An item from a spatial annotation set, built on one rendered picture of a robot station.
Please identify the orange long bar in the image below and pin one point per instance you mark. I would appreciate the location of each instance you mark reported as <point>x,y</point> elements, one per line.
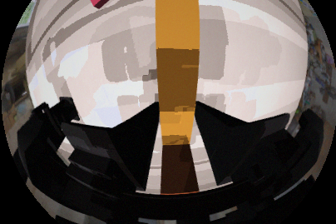
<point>177,41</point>

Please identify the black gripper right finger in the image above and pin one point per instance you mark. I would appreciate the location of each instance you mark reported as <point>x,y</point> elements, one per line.
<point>229,141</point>

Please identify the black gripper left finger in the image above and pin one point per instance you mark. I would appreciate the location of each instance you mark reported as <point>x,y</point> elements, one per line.
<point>130,144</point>

